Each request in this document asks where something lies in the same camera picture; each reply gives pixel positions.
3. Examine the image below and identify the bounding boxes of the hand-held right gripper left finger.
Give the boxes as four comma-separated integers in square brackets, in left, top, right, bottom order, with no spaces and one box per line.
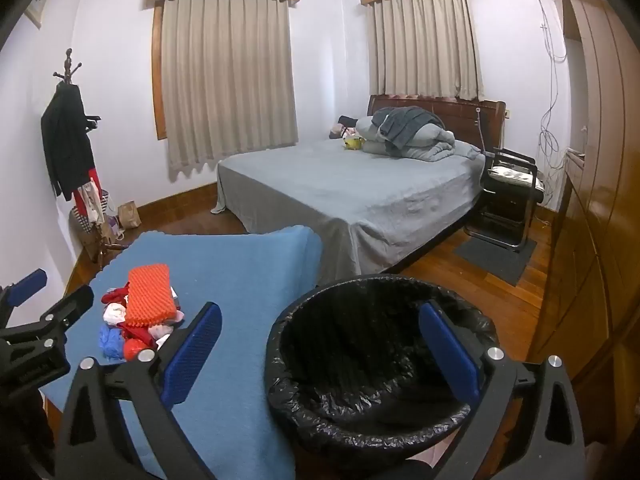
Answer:
[54,302,223,480]

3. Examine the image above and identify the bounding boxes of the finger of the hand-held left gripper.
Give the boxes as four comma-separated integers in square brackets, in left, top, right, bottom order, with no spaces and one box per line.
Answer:
[0,268,48,323]
[0,286,95,346]

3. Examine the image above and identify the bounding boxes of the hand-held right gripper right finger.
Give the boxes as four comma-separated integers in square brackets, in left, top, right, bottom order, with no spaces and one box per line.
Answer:
[419,300,588,480]

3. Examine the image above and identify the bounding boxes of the red cloth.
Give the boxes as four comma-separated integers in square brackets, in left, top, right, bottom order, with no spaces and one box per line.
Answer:
[101,282,133,306]

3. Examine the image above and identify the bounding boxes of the orange foam fruit net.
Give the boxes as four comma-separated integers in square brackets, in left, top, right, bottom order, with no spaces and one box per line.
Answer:
[125,262,177,330]

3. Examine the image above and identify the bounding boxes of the trash bin with black bag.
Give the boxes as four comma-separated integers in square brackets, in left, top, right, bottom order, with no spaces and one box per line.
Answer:
[266,275,501,461]

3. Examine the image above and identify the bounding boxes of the large brown paper bag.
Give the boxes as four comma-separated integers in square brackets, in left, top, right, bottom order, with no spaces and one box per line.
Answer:
[80,227,103,261]

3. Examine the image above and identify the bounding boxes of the striped tote bag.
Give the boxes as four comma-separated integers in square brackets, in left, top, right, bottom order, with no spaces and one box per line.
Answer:
[69,187,112,236]

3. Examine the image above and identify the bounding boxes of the blue table blanket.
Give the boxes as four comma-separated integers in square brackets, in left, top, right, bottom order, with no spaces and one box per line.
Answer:
[37,226,323,480]

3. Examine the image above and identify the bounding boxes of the beige garment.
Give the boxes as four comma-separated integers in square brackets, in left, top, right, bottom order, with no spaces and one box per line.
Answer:
[80,182,107,223]

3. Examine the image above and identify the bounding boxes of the grey floor mat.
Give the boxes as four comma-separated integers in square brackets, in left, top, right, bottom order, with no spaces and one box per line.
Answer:
[454,237,538,287]

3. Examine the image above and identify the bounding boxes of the small brown paper bag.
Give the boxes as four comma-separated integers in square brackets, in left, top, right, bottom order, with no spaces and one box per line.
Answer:
[117,201,142,229]

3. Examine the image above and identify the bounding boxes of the red garment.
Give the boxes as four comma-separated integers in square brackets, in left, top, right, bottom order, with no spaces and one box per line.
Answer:
[75,169,101,216]

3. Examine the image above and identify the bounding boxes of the black metal chair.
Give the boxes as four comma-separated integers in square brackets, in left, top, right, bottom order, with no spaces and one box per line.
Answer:
[464,147,546,253]

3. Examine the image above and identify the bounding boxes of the black coat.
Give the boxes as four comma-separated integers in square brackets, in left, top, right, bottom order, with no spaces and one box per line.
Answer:
[41,81,97,202]

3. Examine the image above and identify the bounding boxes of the chair seat cushion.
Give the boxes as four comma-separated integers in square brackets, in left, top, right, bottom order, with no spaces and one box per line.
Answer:
[487,166,543,191]

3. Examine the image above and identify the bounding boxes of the bed with grey sheet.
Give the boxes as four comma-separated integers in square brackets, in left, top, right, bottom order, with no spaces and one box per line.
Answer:
[210,137,488,286]

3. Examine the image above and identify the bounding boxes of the grey folded duvet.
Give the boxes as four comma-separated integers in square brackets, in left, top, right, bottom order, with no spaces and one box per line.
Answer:
[355,107,482,162]

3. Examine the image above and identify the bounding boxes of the wooden wardrobe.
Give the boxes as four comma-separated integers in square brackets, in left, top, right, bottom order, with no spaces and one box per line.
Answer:
[527,0,640,411]

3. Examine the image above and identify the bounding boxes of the wooden coat rack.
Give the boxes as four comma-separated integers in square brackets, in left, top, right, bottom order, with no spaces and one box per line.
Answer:
[52,48,128,268]

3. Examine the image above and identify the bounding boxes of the dark grey clothing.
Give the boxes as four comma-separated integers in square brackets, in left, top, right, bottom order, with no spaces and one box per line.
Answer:
[378,106,445,151]

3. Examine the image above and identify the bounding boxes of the wooden headboard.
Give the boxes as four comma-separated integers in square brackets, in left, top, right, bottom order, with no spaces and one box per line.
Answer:
[367,94,507,153]

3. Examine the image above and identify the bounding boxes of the wide beige curtain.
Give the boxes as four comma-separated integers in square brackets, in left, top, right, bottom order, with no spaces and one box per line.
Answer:
[159,0,300,178]

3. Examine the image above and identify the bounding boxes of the narrow beige curtain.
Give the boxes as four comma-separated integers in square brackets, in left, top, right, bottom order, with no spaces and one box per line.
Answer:
[372,0,485,101]

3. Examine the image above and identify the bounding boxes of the white hanging cables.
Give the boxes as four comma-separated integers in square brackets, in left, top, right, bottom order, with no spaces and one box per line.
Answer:
[536,0,568,201]

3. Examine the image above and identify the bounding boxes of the wooden window frame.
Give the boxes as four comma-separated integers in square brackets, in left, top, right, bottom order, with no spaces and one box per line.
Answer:
[151,0,168,141]

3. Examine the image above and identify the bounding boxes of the framed wall picture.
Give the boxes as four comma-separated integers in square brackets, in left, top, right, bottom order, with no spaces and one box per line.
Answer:
[25,0,58,30]

